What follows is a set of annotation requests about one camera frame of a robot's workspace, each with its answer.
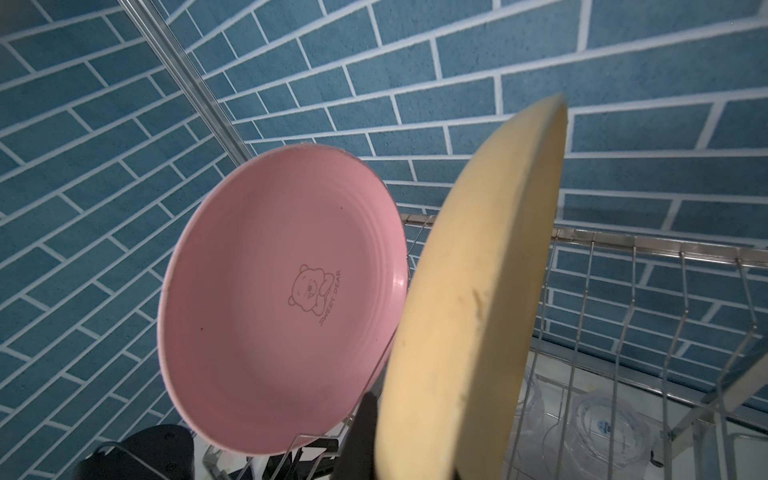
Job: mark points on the silver metal dish rack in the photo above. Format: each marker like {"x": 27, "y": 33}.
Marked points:
{"x": 677, "y": 329}

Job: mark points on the clear glass cup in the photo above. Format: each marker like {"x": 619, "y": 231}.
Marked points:
{"x": 605, "y": 438}

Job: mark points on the pink plastic plate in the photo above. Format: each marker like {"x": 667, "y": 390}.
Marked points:
{"x": 281, "y": 298}

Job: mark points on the yellow plastic plate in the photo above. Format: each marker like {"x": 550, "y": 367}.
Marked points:
{"x": 460, "y": 352}

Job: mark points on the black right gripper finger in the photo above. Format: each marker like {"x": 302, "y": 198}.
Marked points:
{"x": 356, "y": 461}

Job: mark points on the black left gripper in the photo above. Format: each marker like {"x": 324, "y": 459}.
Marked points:
{"x": 159, "y": 452}

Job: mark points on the aluminium corner post left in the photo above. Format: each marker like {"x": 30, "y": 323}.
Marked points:
{"x": 148, "y": 20}

